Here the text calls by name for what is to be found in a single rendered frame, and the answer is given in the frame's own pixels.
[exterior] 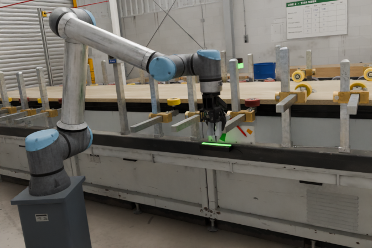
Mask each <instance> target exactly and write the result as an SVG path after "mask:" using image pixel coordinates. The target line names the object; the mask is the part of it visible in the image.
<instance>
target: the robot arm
mask: <svg viewBox="0 0 372 248"><path fill-rule="evenodd" d="M48 22H49V26H50V29H51V30H52V32H53V33H54V34H56V35H57V36H59V37H61V38H63V39H65V45H64V69H63V94H62V107H61V120H60V121H58V122H57V124H56V130H55V129H48V130H41V131H38V132H34V133H32V134H30V135H29V136H27V137H26V139H25V149H26V153H27V158H28V164H29V170H30V182H29V187H28V190H29V194H30V195H32V196H36V197H40V196H46V195H52V194H55V193H58V192H61V191H63V190H65V189H66V188H68V187H69V186H70V184H71V181H70V178H69V176H68V174H67V173H66V171H65V169H64V164H63V160H66V159H68V158H70V157H72V156H74V155H76V154H79V153H81V152H83V151H85V150H86V149H88V148H89V147H90V146H91V144H92V140H93V135H92V131H91V129H90V128H89V127H88V125H87V123H86V122H85V121H84V112H85V96H86V79H87V63H88V54H89V47H92V48H94V49H96V50H99V51H101V52H103V53H105V54H108V55H110V56H112V57H114V58H116V59H119V60H121V61H124V62H126V63H128V64H130V65H133V66H135V67H137V68H139V69H141V70H144V71H146V72H147V73H149V74H150V75H151V76H152V77H153V78H154V79H155V80H157V81H169V80H171V79H175V78H179V77H182V76H199V83H200V92H202V93H203V94H202V101H203V108H201V109H200V110H199V113H200V122H202V121H203V120H204V122H206V124H207V125H208V129H207V131H206V134H207V135H208V136H211V137H212V138H213V140H214V141H215V142H218V140H219V139H220V137H221V135H222V133H223V130H224V128H225V125H226V116H225V115H226V114H225V113H224V110H226V108H227V104H226V103H225V102H224V101H223V100H222V99H221V98H220V97H219V95H220V92H221V91H222V90H223V86H222V84H223V83H222V78H221V58H220V52H219V51H218V50H197V53H192V54H173V55H170V56H168V55H165V54H162V53H160V52H158V51H154V50H151V49H149V48H146V47H144V46H142V45H139V44H137V43H134V42H132V41H130V40H127V39H125V38H122V37H120V36H118V35H115V34H113V33H110V32H108V31H106V30H103V29H101V28H98V27H96V21H95V18H94V16H93V15H92V13H90V12H89V11H87V10H85V9H81V8H78V9H76V8H66V7H60V8H57V9H55V10H53V11H52V12H51V14H50V16H49V21H48ZM201 112H202V119H201ZM203 113H204V116H203ZM215 126H216V130H215Z"/></svg>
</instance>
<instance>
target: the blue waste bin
mask: <svg viewBox="0 0 372 248"><path fill-rule="evenodd" d="M267 78H272V79H275V78H276V63H274V62H273V63H256V64H254V79H267Z"/></svg>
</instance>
